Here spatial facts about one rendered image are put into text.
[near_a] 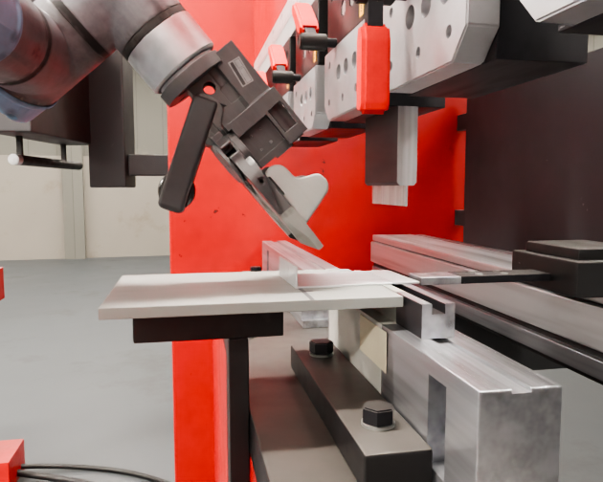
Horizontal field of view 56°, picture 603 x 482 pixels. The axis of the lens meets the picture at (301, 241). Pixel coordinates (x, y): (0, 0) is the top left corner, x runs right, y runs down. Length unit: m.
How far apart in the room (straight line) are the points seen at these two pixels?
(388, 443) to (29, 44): 0.40
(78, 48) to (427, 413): 0.43
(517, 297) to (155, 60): 0.55
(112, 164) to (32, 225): 7.73
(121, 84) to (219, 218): 0.73
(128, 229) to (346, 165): 8.20
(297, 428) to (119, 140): 1.53
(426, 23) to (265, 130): 0.21
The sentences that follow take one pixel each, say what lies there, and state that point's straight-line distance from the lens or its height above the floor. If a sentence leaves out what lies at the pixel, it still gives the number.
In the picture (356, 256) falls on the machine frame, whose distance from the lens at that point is 1.49.
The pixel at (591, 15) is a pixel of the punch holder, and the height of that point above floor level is 1.17.
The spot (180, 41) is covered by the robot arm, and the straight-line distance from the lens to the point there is 0.56.
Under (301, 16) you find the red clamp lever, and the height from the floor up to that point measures 1.29.
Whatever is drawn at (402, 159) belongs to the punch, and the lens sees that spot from 0.56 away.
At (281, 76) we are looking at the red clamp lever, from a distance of 0.84.
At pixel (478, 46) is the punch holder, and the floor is 1.18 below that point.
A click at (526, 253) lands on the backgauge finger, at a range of 0.71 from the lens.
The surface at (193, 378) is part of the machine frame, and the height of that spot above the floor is 0.62.
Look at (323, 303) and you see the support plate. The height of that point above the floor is 1.00.
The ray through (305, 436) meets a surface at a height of 0.87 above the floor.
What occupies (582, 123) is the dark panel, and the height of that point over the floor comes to 1.21.
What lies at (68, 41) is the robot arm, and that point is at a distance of 0.57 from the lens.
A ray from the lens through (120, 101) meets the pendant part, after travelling 1.98.
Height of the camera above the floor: 1.10
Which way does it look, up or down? 5 degrees down
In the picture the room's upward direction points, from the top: straight up
